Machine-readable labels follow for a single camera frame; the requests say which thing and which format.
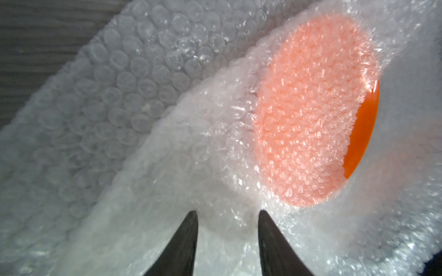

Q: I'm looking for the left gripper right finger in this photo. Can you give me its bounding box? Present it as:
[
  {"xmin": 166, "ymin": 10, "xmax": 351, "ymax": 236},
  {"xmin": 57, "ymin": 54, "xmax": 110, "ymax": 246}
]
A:
[{"xmin": 258, "ymin": 210, "xmax": 313, "ymax": 276}]

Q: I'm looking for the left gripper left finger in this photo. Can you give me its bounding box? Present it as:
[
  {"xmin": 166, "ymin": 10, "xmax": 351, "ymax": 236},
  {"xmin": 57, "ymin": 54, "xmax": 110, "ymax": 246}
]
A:
[{"xmin": 144, "ymin": 211, "xmax": 199, "ymax": 276}]

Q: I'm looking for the clear bubble wrap sheet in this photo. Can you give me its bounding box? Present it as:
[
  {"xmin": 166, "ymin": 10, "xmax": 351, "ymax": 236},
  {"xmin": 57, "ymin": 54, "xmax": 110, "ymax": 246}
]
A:
[
  {"xmin": 1, "ymin": 1, "xmax": 309, "ymax": 276},
  {"xmin": 52, "ymin": 1, "xmax": 442, "ymax": 276}
]

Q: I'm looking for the orange bubble plate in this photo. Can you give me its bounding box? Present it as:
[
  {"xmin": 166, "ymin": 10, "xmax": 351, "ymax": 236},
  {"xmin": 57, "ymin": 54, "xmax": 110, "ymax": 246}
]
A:
[{"xmin": 254, "ymin": 13, "xmax": 380, "ymax": 207}]

